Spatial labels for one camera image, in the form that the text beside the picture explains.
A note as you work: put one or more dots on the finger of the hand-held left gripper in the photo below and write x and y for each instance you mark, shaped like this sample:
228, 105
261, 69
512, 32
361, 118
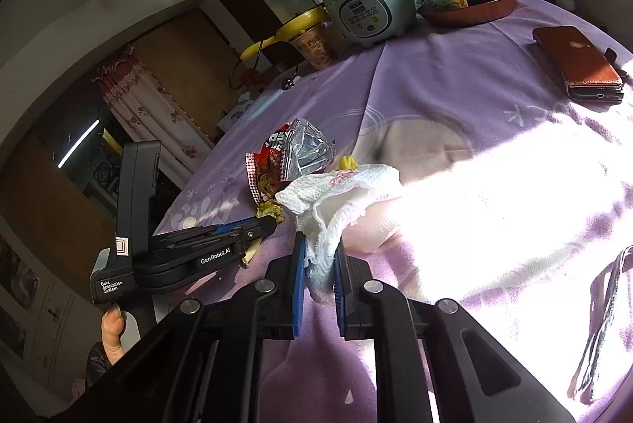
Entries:
247, 237
207, 233

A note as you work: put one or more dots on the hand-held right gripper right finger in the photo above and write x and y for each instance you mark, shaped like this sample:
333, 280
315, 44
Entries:
341, 289

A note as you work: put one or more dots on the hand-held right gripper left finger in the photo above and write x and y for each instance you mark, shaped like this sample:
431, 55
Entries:
296, 284

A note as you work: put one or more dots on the green foam fruit net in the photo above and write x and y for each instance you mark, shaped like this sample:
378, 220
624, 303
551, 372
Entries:
271, 210

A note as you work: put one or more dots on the white paper towel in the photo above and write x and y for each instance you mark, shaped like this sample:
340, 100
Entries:
341, 200

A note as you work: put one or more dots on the person's left forearm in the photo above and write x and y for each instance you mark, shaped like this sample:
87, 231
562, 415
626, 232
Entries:
96, 363

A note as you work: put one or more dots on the person's left hand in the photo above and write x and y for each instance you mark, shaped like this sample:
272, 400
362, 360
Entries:
112, 334

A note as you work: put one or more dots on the pale yellow peel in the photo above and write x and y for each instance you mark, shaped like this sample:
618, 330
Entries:
249, 252

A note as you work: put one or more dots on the silver red snack wrapper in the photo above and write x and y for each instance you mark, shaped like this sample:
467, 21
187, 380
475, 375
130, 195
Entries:
287, 156

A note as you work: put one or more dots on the yellow foam fruit net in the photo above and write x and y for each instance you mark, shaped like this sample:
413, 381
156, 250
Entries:
347, 162

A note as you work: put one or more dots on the fluorescent tube light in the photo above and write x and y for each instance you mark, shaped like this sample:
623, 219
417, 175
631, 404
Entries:
78, 144

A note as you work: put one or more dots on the blue face mask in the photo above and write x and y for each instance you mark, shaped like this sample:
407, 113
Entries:
259, 104

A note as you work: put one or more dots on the floral curtain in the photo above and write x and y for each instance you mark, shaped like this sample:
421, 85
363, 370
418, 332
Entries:
148, 111

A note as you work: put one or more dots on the brown instant noodle cup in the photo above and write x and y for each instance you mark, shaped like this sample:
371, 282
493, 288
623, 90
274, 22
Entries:
311, 47

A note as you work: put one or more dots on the yellow pan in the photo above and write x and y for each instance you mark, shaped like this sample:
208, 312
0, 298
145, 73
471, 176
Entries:
296, 27

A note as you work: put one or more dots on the light blue rice cooker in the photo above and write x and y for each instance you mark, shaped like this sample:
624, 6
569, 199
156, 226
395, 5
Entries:
368, 5

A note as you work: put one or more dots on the brown leather phone case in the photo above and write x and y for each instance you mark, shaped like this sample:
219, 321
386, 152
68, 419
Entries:
578, 60

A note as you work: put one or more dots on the wall poster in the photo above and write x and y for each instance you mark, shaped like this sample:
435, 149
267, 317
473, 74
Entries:
17, 277

